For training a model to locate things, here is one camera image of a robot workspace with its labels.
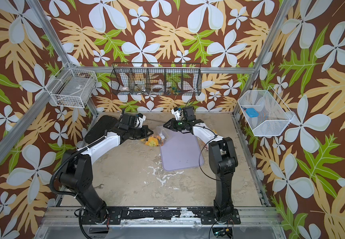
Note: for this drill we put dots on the white mesh basket right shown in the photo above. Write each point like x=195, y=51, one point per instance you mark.
x=274, y=113

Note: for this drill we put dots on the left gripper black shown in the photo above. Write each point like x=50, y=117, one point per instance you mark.
x=144, y=128

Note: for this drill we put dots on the white wire basket left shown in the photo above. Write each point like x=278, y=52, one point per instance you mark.
x=72, y=86

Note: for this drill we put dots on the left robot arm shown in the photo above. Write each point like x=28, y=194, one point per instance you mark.
x=74, y=177

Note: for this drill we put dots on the small metal wrench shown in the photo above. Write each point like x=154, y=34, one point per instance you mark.
x=101, y=186

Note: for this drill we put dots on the metal rod tool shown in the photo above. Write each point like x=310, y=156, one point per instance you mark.
x=156, y=120

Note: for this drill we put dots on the lavender plastic tray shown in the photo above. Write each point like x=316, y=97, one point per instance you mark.
x=180, y=151

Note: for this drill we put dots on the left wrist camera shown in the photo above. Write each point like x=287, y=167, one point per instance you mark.
x=140, y=118

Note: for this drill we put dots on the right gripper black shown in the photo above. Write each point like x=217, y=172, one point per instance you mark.
x=173, y=124

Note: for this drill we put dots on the black wire basket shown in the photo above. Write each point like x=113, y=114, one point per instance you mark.
x=160, y=79

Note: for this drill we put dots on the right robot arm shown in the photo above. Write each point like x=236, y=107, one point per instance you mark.
x=222, y=158

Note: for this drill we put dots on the black hard case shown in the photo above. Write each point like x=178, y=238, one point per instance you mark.
x=104, y=124

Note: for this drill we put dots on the ziploc bag with yellow cookies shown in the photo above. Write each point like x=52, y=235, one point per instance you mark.
x=160, y=136

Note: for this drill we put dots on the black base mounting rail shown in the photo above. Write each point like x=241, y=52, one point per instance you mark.
x=118, y=215

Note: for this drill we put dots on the blue object in basket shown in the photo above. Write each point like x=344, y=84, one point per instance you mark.
x=251, y=112

